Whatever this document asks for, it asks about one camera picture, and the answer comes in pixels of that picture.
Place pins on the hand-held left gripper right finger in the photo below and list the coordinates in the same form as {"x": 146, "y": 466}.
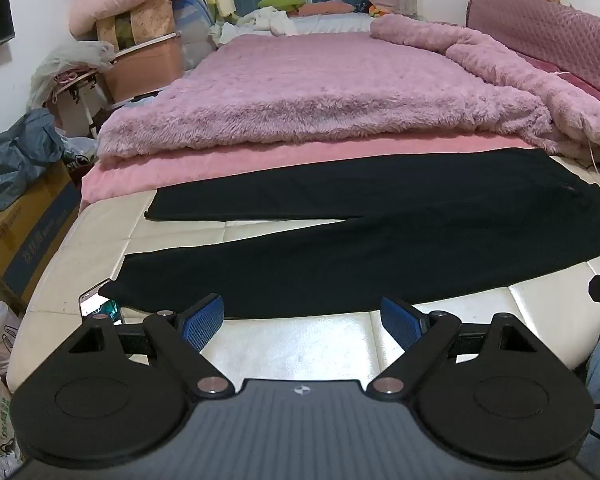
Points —
{"x": 397, "y": 321}

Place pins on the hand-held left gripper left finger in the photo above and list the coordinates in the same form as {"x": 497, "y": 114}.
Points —
{"x": 203, "y": 322}

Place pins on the black pants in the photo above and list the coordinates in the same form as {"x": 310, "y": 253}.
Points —
{"x": 380, "y": 240}

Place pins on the shiny phone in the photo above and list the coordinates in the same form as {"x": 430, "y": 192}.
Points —
{"x": 97, "y": 306}

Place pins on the pink bed sheet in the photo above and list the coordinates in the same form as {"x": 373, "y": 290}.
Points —
{"x": 190, "y": 165}

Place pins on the cardboard box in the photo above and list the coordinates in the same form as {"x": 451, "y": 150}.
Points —
{"x": 27, "y": 232}

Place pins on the pink fuzzy blanket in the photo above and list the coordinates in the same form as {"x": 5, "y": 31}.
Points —
{"x": 340, "y": 90}

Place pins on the grey plastic bag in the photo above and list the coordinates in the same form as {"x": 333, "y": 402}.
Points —
{"x": 20, "y": 157}

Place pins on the brown storage box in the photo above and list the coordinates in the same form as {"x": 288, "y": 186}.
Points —
{"x": 142, "y": 62}

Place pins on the pink quilted headboard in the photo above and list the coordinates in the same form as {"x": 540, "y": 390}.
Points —
{"x": 550, "y": 27}

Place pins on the white translucent plastic bag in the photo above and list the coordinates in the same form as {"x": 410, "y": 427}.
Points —
{"x": 65, "y": 62}

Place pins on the white crumpled cloth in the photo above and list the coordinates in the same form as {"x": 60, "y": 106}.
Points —
{"x": 267, "y": 22}

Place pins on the orange pillow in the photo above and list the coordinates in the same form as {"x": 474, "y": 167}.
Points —
{"x": 325, "y": 8}

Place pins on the green pillow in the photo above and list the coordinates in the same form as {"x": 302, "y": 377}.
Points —
{"x": 281, "y": 1}

